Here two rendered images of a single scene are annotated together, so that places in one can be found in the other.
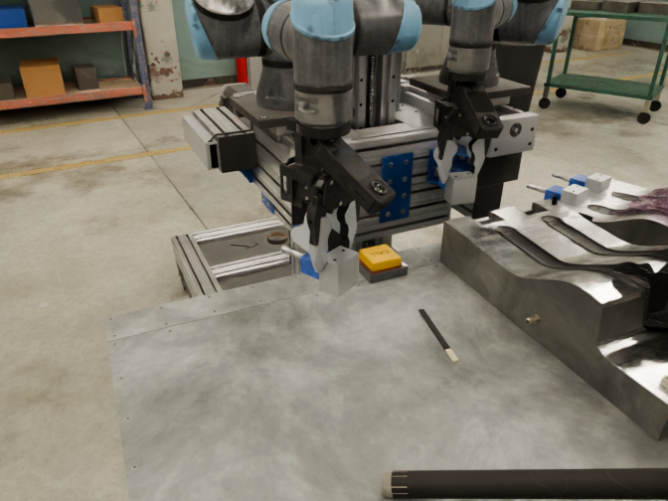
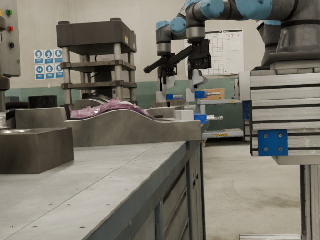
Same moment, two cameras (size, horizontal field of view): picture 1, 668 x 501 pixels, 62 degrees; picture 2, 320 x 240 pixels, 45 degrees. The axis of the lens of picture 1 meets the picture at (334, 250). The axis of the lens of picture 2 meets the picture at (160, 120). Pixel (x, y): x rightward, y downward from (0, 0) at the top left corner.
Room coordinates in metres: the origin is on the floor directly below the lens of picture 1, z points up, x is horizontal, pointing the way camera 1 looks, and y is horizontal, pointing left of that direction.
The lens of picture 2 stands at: (1.80, -1.62, 0.92)
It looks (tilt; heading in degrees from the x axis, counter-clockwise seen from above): 3 degrees down; 125
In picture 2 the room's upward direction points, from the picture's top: 3 degrees counter-clockwise
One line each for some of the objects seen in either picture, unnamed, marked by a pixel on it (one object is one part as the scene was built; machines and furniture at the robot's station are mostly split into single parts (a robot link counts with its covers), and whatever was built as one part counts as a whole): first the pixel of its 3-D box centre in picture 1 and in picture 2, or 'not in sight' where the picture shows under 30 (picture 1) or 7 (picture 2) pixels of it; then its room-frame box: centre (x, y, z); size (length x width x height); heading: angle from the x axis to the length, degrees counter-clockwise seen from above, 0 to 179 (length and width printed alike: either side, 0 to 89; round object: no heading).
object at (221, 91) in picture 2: not in sight; (212, 95); (-1.56, 5.06, 0.94); 0.41 x 0.33 x 0.29; 36
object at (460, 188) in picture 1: (450, 179); (203, 94); (1.07, -0.24, 0.93); 0.13 x 0.05 x 0.05; 14
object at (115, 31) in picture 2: not in sight; (105, 95); (-2.38, 2.95, 1.03); 1.54 x 0.94 x 2.06; 119
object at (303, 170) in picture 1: (319, 163); (165, 65); (0.73, 0.02, 1.09); 0.09 x 0.08 x 0.12; 51
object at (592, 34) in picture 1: (597, 33); not in sight; (8.52, -3.80, 0.20); 0.63 x 0.44 x 0.40; 119
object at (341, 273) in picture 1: (314, 260); (169, 96); (0.73, 0.03, 0.93); 0.13 x 0.05 x 0.05; 51
